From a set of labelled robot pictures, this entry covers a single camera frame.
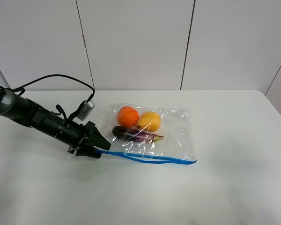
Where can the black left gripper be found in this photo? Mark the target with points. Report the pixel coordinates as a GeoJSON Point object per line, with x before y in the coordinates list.
{"type": "Point", "coordinates": [81, 138]}

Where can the clear blue-zip file bag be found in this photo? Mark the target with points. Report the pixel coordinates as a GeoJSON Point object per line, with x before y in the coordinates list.
{"type": "Point", "coordinates": [176, 147]}

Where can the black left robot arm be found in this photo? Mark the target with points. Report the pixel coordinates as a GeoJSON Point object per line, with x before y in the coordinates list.
{"type": "Point", "coordinates": [30, 114]}

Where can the purple eggplant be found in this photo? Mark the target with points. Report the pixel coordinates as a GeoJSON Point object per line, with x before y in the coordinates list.
{"type": "Point", "coordinates": [131, 135]}

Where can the orange fruit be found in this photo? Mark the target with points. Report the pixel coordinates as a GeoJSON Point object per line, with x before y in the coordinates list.
{"type": "Point", "coordinates": [127, 117]}

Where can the yellow pear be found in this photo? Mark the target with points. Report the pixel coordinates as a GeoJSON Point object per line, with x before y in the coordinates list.
{"type": "Point", "coordinates": [149, 121]}

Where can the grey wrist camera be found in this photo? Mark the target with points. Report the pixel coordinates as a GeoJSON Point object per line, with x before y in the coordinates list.
{"type": "Point", "coordinates": [85, 109]}

